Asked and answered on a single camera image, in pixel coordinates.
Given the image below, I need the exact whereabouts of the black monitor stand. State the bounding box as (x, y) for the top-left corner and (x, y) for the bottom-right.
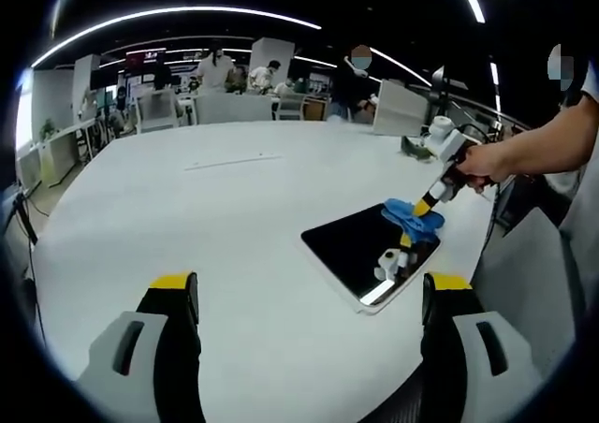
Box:
(10, 191), (39, 247)

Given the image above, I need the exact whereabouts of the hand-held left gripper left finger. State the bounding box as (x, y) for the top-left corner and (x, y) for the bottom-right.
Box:
(74, 270), (205, 423)

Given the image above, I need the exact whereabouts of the red wall screen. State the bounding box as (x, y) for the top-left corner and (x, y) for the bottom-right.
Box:
(124, 48), (168, 74)

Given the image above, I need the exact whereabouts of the grey mesh office chair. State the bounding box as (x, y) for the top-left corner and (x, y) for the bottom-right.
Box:
(355, 205), (589, 423)

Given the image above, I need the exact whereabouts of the grey desk partition panel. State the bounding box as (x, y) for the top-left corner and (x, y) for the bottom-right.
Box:
(372, 79), (432, 138)

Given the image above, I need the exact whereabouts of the white shelf unit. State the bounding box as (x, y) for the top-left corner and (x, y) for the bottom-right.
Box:
(17, 117), (103, 189)

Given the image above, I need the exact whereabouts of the person's right hand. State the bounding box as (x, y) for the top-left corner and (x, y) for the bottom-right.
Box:
(460, 144), (519, 195)

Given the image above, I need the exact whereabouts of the white background chair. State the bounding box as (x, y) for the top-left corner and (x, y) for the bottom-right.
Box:
(135, 88), (180, 135)

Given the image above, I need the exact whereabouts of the black tablet with white edge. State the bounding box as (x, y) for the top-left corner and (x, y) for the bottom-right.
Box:
(299, 202), (444, 316)

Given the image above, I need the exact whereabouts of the dark curved headset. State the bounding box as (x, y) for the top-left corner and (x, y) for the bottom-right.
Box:
(400, 136), (431, 161)

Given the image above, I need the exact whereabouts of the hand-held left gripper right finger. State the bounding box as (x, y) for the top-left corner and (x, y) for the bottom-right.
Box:
(419, 271), (547, 423)

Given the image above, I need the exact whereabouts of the blue cleaning cloth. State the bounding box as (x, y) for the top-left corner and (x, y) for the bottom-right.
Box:
(380, 197), (446, 246)

